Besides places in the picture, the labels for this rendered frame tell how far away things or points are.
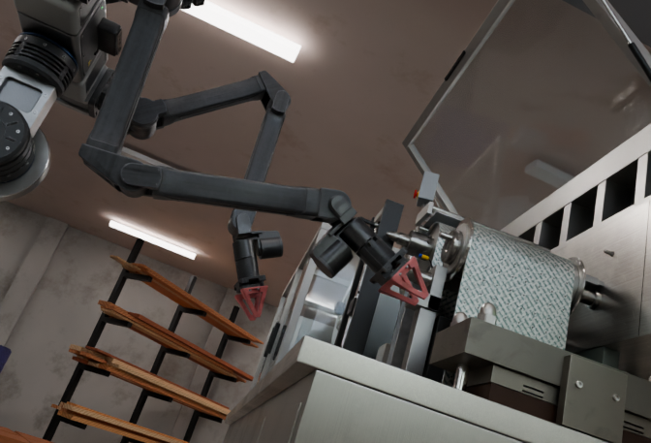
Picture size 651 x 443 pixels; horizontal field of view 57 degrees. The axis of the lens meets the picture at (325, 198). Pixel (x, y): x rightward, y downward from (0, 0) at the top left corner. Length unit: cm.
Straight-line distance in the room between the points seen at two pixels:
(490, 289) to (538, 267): 12
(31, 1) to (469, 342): 104
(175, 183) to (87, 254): 866
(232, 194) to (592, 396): 70
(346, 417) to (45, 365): 879
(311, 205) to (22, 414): 858
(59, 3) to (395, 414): 97
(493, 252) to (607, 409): 39
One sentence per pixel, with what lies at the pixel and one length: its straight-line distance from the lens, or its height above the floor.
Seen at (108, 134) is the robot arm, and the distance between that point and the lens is 116.
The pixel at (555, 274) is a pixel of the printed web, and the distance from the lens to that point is 135.
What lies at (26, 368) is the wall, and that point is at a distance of 959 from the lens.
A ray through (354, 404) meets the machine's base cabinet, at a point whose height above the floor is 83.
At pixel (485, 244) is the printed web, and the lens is 130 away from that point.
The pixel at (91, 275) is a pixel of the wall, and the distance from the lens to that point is 970.
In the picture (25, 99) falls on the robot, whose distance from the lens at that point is 143.
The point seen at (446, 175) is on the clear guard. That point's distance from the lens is 232.
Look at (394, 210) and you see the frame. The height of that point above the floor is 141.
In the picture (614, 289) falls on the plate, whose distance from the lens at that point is 142.
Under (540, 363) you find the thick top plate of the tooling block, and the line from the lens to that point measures 106.
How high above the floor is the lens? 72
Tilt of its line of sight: 24 degrees up
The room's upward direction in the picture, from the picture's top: 19 degrees clockwise
